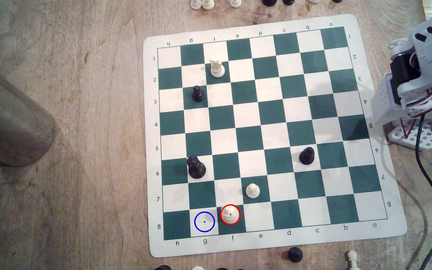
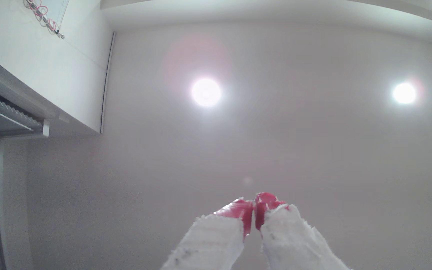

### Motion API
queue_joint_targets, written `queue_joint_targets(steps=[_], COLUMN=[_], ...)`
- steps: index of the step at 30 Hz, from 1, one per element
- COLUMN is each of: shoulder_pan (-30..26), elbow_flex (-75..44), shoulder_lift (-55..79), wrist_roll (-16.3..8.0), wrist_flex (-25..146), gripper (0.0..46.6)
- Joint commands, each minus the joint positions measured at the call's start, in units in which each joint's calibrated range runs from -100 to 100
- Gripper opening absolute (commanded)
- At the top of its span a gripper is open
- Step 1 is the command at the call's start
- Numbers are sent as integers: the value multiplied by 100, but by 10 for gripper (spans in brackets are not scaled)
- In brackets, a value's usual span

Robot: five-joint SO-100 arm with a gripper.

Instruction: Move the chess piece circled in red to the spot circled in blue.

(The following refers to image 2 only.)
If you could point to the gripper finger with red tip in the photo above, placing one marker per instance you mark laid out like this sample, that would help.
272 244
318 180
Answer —
291 240
216 240

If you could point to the round ceiling light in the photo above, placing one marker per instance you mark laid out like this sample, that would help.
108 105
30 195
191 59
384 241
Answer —
206 92
404 93

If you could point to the white window blind headrail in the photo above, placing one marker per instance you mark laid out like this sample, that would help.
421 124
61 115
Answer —
9 112

